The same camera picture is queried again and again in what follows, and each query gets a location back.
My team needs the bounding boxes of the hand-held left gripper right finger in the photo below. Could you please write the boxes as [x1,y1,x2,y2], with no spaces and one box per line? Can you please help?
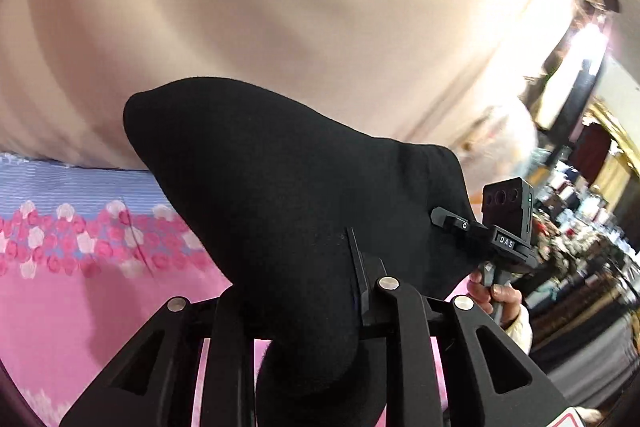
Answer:
[346,227,573,427]

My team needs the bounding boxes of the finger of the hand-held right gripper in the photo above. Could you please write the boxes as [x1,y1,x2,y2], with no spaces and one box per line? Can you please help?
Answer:
[430,205,474,236]

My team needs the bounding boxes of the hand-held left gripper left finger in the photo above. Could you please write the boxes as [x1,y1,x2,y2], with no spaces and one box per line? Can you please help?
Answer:
[59,287,258,427]

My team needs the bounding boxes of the black pants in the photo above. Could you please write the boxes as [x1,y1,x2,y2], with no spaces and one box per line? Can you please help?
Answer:
[122,77,476,427]

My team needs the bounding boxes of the person's right forearm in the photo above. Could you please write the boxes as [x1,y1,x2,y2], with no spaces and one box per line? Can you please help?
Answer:
[500,306,534,354]

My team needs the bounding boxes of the person's right hand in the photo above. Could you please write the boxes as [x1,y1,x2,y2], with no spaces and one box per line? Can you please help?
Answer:
[467,273,524,329]

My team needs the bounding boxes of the cluttered shelves of goods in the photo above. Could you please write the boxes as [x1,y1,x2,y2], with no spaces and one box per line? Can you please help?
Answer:
[520,102,640,313]

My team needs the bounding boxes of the pink floral blanket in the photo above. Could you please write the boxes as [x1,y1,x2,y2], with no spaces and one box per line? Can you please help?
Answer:
[0,151,453,427]

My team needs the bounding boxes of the grey cloth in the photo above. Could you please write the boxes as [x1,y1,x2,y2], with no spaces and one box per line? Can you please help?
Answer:
[527,302,640,410]

